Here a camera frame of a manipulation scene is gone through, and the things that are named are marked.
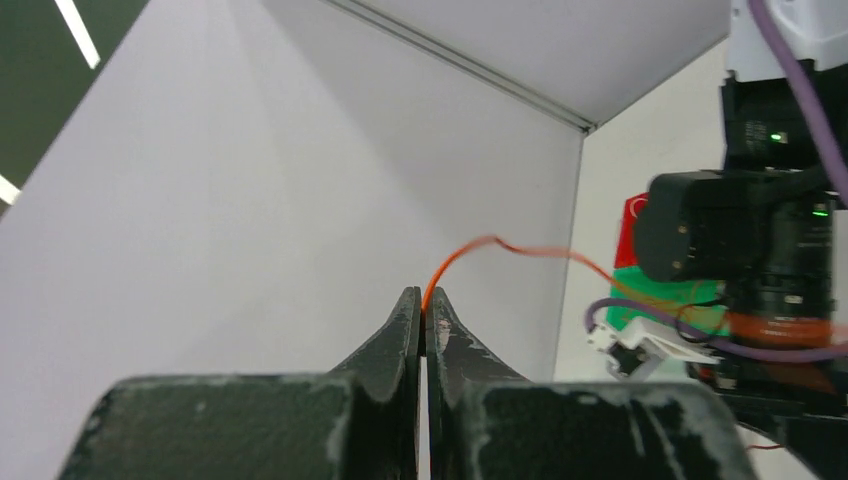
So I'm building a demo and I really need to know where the green plastic bin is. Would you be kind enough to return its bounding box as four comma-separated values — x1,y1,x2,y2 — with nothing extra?
610,266,729,337

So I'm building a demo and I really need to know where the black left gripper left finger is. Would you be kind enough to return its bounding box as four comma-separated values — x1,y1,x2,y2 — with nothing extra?
59,287,421,479

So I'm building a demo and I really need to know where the red plastic bin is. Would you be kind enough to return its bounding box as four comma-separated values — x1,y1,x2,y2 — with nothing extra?
614,192,648,270

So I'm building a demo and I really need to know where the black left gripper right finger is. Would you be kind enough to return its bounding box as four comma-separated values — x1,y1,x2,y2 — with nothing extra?
423,288,756,479

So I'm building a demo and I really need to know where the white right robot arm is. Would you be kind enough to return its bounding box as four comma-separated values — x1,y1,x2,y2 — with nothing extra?
633,74,847,479

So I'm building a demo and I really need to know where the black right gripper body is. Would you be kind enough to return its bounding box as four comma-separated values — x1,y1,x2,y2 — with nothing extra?
688,272,847,479

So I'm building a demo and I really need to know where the orange cable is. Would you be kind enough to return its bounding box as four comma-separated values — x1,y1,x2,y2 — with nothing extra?
420,235,730,319

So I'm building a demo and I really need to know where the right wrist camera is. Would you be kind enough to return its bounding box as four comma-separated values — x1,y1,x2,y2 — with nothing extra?
586,317,719,382

